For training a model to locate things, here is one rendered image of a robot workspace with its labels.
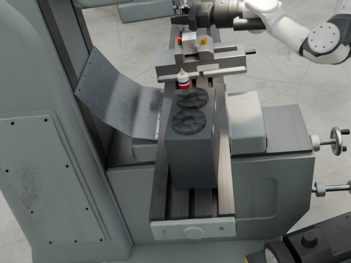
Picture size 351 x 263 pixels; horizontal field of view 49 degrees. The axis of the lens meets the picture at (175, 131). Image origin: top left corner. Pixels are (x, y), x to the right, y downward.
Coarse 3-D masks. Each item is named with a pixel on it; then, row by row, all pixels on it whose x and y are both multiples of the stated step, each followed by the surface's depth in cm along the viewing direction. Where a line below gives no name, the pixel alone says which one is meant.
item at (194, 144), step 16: (176, 96) 110; (192, 96) 109; (208, 96) 108; (176, 112) 104; (192, 112) 101; (208, 112) 102; (176, 128) 97; (192, 128) 96; (208, 128) 97; (176, 144) 97; (192, 144) 96; (208, 144) 96; (176, 160) 101; (192, 160) 100; (208, 160) 99; (176, 176) 105; (192, 176) 104; (208, 176) 103
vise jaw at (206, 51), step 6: (198, 36) 152; (204, 36) 151; (198, 42) 148; (210, 42) 148; (198, 48) 145; (204, 48) 144; (210, 48) 145; (198, 54) 143; (204, 54) 143; (210, 54) 143
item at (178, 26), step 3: (174, 12) 120; (177, 12) 120; (180, 12) 119; (183, 12) 119; (186, 12) 120; (174, 15) 121; (177, 15) 120; (180, 15) 120; (177, 27) 124; (180, 27) 123; (183, 27) 123; (186, 27) 123
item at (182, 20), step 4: (176, 16) 120; (180, 16) 119; (184, 16) 119; (172, 20) 121; (176, 20) 120; (180, 20) 120; (184, 20) 120; (176, 24) 121; (180, 24) 121; (184, 24) 121
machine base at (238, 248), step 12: (252, 240) 176; (264, 240) 175; (132, 252) 181; (144, 252) 180; (156, 252) 179; (168, 252) 178; (180, 252) 177; (192, 252) 176; (204, 252) 175; (216, 252) 174; (228, 252) 173; (240, 252) 172; (252, 252) 171
